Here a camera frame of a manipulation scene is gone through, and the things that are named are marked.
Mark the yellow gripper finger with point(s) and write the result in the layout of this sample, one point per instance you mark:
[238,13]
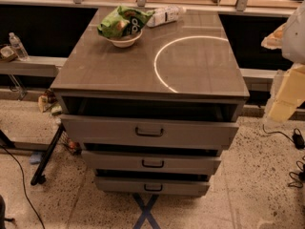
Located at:
[290,94]

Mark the green rice chip bag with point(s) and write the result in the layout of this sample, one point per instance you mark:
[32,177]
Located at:
[124,21]

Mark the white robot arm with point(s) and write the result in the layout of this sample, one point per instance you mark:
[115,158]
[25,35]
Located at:
[290,38]

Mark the white paper bowl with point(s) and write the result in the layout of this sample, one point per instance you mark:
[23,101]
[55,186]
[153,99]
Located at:
[125,41]

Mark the black power adapter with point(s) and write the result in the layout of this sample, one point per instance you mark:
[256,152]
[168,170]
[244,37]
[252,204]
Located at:
[298,139]

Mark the grey drawer cabinet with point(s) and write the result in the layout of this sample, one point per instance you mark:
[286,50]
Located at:
[181,71]

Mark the top grey drawer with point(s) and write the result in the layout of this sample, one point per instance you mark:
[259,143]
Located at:
[149,132]

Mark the grey drawer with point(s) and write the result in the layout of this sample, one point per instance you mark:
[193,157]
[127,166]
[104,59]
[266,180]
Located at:
[137,162]
[152,186]
[149,132]

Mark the blue tape cross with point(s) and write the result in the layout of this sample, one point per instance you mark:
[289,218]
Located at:
[146,212]

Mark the bottom grey drawer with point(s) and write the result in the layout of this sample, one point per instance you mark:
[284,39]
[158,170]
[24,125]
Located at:
[152,186]

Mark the middle grey drawer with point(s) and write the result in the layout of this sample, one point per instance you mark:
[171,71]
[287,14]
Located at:
[137,162]

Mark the snack packets on floor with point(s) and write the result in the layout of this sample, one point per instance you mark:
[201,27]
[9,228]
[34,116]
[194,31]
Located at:
[47,102]

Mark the black table leg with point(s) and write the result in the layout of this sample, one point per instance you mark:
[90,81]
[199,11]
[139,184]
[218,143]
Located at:
[39,177]

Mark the clear water bottle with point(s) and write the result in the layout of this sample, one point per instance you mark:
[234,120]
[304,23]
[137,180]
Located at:
[18,47]

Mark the small tray on shelf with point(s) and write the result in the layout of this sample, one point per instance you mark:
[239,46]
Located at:
[7,54]

